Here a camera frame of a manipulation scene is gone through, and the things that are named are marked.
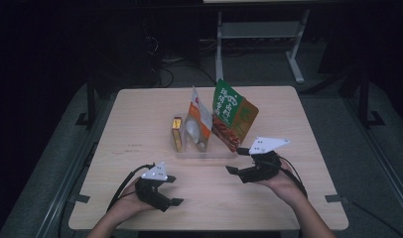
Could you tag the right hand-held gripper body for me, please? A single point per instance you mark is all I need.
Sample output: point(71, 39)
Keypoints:
point(260, 167)

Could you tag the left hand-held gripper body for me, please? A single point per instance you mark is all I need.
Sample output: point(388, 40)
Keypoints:
point(151, 193)

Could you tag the clear plastic container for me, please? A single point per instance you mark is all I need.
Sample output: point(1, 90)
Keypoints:
point(219, 147)

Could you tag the green red snack packet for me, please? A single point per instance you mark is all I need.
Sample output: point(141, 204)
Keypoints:
point(234, 112)

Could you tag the small yellow red packet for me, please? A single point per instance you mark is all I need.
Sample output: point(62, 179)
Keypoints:
point(177, 135)

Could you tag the white orange snack packet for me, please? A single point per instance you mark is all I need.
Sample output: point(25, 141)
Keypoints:
point(198, 122)

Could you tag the person's left hand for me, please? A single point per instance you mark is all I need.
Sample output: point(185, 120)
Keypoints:
point(130, 205)

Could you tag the person's right hand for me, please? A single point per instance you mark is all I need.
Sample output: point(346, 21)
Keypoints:
point(284, 186)

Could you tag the grey tape strip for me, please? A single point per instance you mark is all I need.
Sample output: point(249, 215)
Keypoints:
point(336, 198)
point(80, 198)

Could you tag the black metal stand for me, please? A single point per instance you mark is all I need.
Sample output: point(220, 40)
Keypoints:
point(90, 105)
point(365, 105)

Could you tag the white metal stand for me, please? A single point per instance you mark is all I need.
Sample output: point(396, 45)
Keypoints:
point(259, 29)

